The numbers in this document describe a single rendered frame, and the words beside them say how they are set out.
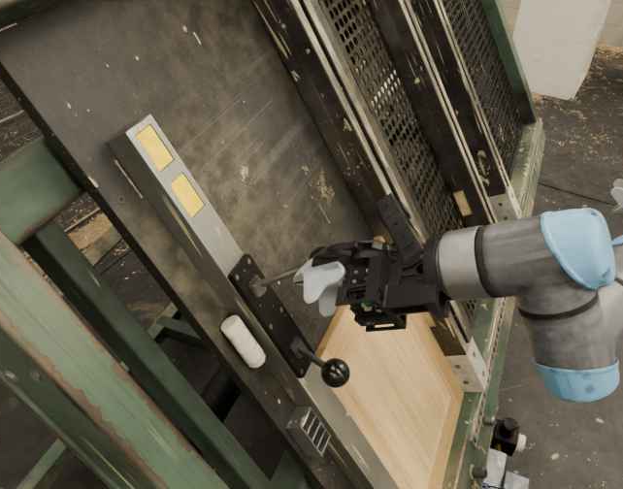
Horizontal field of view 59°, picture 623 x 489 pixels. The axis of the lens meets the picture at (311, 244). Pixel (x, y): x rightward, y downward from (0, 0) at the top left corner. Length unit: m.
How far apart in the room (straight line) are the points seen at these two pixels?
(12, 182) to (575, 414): 2.35
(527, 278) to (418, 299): 0.11
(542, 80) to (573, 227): 4.53
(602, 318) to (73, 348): 0.51
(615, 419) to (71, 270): 2.35
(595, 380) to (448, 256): 0.18
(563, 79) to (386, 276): 4.48
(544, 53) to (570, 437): 3.24
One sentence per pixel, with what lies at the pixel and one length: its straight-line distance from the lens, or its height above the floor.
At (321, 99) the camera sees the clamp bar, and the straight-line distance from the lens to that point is 1.03.
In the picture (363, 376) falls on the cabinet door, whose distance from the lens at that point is 1.03.
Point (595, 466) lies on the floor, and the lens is 2.54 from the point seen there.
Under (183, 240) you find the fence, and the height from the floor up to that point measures 1.58.
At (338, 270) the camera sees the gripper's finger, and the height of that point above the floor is 1.59.
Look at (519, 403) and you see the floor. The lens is 2.59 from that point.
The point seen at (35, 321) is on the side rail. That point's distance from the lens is 0.57.
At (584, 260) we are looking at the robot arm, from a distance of 0.54.
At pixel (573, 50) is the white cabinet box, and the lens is 4.94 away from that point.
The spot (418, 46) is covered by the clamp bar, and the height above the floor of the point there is 1.53.
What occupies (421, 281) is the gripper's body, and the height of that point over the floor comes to 1.63.
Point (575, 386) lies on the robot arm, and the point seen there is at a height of 1.58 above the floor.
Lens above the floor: 2.04
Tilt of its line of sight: 41 degrees down
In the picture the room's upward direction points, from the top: straight up
